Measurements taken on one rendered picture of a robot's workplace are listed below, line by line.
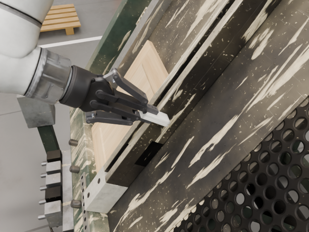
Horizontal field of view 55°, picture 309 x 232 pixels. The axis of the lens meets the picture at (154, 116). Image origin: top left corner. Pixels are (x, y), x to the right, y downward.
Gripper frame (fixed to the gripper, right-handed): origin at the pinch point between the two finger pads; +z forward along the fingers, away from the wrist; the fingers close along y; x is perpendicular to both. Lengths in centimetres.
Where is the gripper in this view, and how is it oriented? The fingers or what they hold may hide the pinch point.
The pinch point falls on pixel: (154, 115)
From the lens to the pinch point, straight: 64.1
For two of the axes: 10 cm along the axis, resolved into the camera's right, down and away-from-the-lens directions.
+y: 5.4, -7.2, -4.4
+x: -2.3, -6.3, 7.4
